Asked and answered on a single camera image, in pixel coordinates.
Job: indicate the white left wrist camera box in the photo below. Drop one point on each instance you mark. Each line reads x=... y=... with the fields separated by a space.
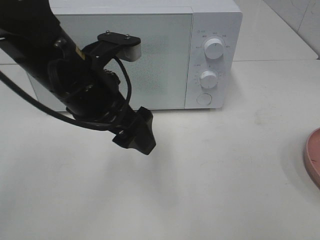
x=112 y=45

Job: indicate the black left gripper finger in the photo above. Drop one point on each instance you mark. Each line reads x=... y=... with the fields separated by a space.
x=144 y=138
x=124 y=137

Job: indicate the white microwave door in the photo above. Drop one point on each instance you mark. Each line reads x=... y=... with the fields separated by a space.
x=159 y=76

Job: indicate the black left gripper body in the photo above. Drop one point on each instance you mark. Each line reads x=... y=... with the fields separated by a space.
x=93 y=98

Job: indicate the round white door button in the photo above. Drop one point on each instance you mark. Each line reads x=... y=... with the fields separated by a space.
x=204 y=99

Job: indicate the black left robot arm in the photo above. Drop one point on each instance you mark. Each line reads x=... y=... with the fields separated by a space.
x=32 y=36

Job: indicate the white timer knob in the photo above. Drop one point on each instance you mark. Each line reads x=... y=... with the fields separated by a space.
x=208 y=79

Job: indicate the pink round plate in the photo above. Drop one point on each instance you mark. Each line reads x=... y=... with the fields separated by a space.
x=311 y=156

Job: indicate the white upper power knob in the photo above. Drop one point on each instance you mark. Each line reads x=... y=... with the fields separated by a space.
x=213 y=48

